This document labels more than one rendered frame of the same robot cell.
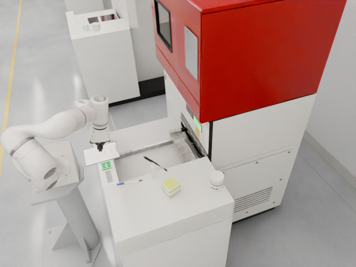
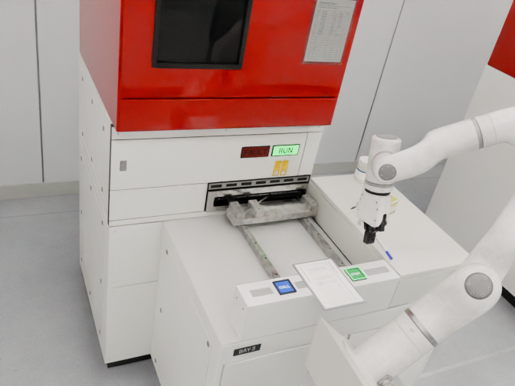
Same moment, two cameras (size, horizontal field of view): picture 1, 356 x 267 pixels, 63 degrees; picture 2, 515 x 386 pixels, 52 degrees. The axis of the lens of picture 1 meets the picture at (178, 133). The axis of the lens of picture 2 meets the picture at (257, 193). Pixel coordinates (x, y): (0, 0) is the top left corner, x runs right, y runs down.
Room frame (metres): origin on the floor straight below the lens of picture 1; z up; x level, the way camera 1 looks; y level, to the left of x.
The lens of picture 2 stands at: (1.81, 1.67, 2.01)
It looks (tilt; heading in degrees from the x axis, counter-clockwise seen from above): 31 degrees down; 258
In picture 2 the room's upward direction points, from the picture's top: 12 degrees clockwise
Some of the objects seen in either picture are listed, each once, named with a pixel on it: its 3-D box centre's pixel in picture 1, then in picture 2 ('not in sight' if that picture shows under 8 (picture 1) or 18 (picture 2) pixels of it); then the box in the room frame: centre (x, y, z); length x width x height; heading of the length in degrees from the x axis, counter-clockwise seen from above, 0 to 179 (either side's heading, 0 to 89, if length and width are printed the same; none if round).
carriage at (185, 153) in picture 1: (183, 149); (272, 212); (1.35, -0.03, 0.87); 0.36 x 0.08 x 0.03; 18
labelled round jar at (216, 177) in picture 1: (216, 181); (364, 169); (0.96, -0.19, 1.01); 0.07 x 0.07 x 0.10
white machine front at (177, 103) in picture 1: (184, 109); (220, 171); (1.58, -0.05, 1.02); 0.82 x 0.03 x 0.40; 18
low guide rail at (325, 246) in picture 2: not in sight; (323, 243); (1.17, 0.11, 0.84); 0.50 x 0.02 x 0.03; 108
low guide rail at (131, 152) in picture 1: (150, 147); (260, 253); (1.43, 0.20, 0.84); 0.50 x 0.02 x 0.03; 108
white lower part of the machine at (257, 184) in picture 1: (223, 157); (178, 243); (1.68, -0.38, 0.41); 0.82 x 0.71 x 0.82; 18
